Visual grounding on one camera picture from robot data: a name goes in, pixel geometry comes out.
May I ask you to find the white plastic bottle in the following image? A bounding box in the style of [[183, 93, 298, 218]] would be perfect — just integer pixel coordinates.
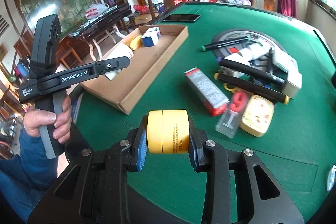
[[103, 43, 134, 81]]

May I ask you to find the red number candle pack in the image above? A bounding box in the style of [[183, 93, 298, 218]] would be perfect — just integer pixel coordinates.
[[215, 90, 250, 139]]

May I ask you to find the red grey long box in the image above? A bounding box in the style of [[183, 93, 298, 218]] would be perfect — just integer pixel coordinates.
[[185, 68, 229, 117]]

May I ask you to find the yellow cartoon tin box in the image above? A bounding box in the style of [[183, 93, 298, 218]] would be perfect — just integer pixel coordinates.
[[240, 95, 274, 138]]

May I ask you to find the black marker yellow cap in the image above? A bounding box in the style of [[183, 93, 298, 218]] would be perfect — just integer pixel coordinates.
[[214, 72, 290, 105]]

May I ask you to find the white tube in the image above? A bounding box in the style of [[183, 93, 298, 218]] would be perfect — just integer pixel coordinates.
[[239, 43, 270, 61]]

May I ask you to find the white tissue pack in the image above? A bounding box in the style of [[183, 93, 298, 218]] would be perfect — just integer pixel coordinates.
[[272, 48, 302, 99]]

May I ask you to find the blue sleeve left forearm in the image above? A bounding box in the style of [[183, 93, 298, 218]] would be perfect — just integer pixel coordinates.
[[1, 129, 58, 222]]

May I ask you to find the person's left hand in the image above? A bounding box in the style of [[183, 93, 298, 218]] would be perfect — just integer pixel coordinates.
[[23, 95, 72, 144]]

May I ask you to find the brown cardboard tray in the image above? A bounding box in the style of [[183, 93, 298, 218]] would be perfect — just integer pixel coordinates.
[[80, 24, 189, 115]]

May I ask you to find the yellow packet in tray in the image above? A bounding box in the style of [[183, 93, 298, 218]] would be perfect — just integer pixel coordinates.
[[125, 35, 143, 51]]

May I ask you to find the black folding side table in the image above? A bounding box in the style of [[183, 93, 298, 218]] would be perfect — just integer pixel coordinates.
[[68, 3, 131, 61]]

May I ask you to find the white red plastic bag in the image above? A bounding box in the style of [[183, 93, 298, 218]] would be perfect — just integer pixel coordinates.
[[85, 3, 109, 20]]

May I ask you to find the blue white small box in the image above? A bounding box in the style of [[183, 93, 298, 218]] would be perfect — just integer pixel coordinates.
[[141, 27, 161, 47]]

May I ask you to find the black smartphone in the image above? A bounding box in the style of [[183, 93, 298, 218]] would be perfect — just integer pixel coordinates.
[[162, 14, 201, 23]]

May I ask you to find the round mahjong table control panel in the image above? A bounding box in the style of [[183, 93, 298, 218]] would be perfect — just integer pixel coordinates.
[[211, 28, 287, 67]]

